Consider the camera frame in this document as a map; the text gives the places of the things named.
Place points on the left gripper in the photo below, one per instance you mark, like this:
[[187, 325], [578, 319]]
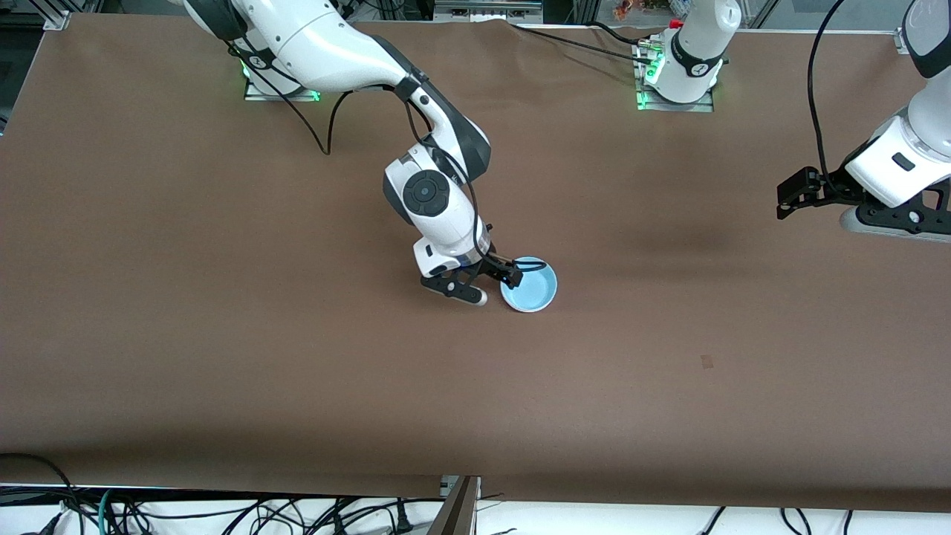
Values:
[[831, 185]]

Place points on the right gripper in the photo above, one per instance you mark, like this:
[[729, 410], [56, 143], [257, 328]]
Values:
[[492, 266]]

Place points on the blue bowl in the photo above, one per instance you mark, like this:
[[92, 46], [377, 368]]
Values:
[[531, 290]]

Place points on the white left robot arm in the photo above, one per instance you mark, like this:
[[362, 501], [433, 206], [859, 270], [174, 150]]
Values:
[[698, 44]]

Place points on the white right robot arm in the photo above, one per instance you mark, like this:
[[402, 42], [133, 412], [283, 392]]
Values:
[[327, 44]]

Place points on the brown table cloth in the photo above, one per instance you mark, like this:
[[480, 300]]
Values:
[[475, 409]]

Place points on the orange object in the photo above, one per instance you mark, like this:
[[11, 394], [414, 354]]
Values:
[[628, 9]]

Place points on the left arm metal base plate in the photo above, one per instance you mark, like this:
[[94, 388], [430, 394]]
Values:
[[676, 108]]

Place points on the metal table post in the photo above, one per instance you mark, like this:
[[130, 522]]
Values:
[[457, 513]]

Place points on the aluminium frame bar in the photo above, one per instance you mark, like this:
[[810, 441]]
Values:
[[487, 11]]

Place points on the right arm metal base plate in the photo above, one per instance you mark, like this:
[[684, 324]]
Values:
[[282, 97]]

